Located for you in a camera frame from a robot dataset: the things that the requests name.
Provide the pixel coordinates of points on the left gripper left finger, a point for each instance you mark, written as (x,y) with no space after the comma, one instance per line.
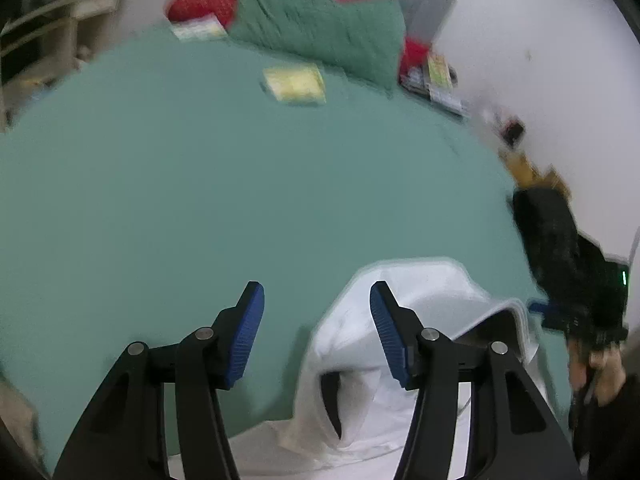
(121,434)

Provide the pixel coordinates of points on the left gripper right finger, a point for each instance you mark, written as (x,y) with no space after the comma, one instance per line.
(513,433)

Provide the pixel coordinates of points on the white hooded sweatshirt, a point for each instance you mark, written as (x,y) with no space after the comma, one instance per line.
(351,411)

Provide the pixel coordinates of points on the black clothing pile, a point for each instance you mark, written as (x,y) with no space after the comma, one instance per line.
(550,236)

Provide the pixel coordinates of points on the person's right hand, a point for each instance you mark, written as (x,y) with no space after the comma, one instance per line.
(610,373)

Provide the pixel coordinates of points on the stack of books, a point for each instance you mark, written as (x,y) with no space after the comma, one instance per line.
(435,81)

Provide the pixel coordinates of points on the green pillow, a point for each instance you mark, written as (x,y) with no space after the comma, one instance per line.
(365,38)

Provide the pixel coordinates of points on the yellow snack packet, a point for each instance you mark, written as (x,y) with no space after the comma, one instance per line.
(297,84)

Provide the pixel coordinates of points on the white bedside desk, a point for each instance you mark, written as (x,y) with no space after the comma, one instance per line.
(45,45)

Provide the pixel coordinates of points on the white paper packet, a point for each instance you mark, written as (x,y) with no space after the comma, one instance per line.
(200,29)

